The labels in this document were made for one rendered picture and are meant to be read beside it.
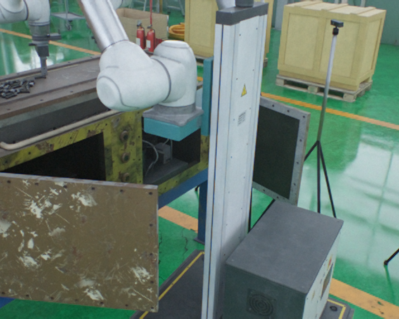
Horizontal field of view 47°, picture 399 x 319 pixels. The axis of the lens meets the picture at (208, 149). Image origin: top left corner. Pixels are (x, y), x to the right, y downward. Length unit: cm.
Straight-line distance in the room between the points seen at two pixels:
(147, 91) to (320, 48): 526
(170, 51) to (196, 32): 619
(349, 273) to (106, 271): 192
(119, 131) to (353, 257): 196
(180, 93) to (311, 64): 519
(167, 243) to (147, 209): 174
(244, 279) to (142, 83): 88
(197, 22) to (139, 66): 627
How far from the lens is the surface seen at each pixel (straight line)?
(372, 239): 372
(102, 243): 178
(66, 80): 231
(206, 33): 768
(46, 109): 205
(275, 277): 185
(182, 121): 166
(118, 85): 147
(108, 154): 225
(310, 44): 671
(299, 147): 245
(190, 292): 252
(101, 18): 160
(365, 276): 335
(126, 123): 228
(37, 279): 199
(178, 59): 162
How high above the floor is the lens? 203
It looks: 25 degrees down
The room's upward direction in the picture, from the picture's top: 3 degrees clockwise
